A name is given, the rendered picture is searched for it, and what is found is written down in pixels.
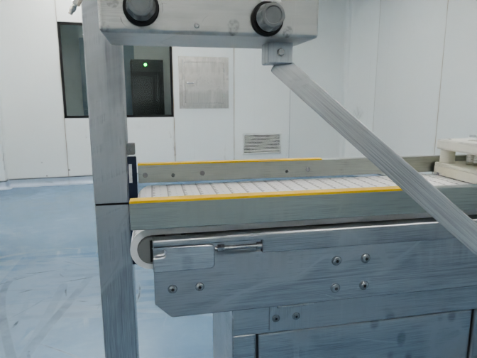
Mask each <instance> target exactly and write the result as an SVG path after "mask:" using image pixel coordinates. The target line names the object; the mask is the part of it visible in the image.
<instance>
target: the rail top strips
mask: <svg viewBox="0 0 477 358"><path fill-rule="evenodd" d="M314 160H322V158H274V159H249V160H225V161H178V162H153V163H138V166H154V165H177V164H200V163H246V162H269V161H314ZM401 190H402V189H401V188H400V187H399V186H385V187H370V188H339V189H323V190H293V191H277V192H247V193H231V194H215V195H185V196H170V197H139V198H130V200H129V204H138V203H153V202H182V201H197V200H225V199H241V198H256V197H285V196H299V195H328V194H343V193H358V192H387V191H401Z"/></svg>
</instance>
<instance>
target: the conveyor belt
mask: <svg viewBox="0 0 477 358"><path fill-rule="evenodd" d="M421 175H422V176H423V177H424V178H426V179H427V180H428V181H429V182H430V183H431V184H433V186H436V185H466V184H473V183H467V182H465V181H462V180H457V179H453V178H448V177H446V176H438V175H436V174H421ZM385 186H397V185H396V184H395V183H394V182H393V181H392V180H391V179H389V177H388V176H386V175H385V176H367V177H349V178H315V179H297V180H262V181H244V182H226V183H191V184H173V185H149V186H146V187H144V188H143V189H142V190H141V191H140V192H139V194H138V198H139V197H170V196H185V195H215V194H231V193H247V192H277V191H293V190H323V189H339V188H370V187H385ZM462 211H463V212H464V213H465V214H466V215H477V210H462ZM428 217H432V216H431V215H430V214H429V213H428V212H425V213H413V214H401V215H378V216H366V217H344V218H331V219H309V220H297V221H285V222H262V223H250V224H228V225H215V226H203V227H181V228H169V229H146V230H134V231H133V233H132V238H131V248H130V252H131V257H132V259H133V260H134V261H135V263H136V264H138V265H139V266H140V267H143V268H145V269H153V265H152V264H147V263H145V262H143V261H142V260H141V259H140V258H139V255H138V252H137V247H138V243H139V242H140V241H141V240H142V239H143V238H144V237H146V236H150V235H161V234H165V236H177V235H181V234H182V233H194V232H215V231H227V230H238V229H260V228H271V227H294V226H305V225H316V224H338V223H349V222H372V221H383V220H394V219H416V218H428Z"/></svg>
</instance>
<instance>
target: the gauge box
mask: <svg viewBox="0 0 477 358"><path fill-rule="evenodd" d="M261 2H262V1H261V0H158V4H159V14H158V17H157V18H156V20H155V21H154V22H153V23H152V24H150V25H149V26H136V25H134V24H132V23H131V22H130V21H129V20H128V19H127V18H126V16H125V14H124V11H123V0H97V3H98V15H99V30H100V31H101V32H102V33H103V35H104V36H105V38H106V39H107V40H108V41H109V43H110V44H111V45H142V46H171V47H200V48H257V49H262V45H263V44H265V43H267V42H281V43H293V45H292V46H293V47H294V46H296V45H299V44H301V43H305V42H307V41H309V40H312V39H315V38H316V37H317V36H318V17H319V0H282V2H277V3H279V4H280V5H281V6H282V7H283V8H284V11H285V20H284V21H283V26H282V28H281V29H280V31H279V32H278V33H276V34H275V35H274V36H270V37H263V36H260V35H258V34H257V33H256V32H255V31H254V29H253V27H252V25H251V13H252V10H253V9H254V8H255V6H257V5H258V4H259V3H261Z"/></svg>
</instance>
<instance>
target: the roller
mask: <svg viewBox="0 0 477 358"><path fill-rule="evenodd" d="M153 237H165V234H161V235H150V236H146V237H144V238H143V239H142V240H141V241H140V242H139V243H138V247H137V252H138V255H139V258H140V259H141V260H142V261H143V262H145V263H147V264H153V249H152V248H153V243H152V239H153Z"/></svg>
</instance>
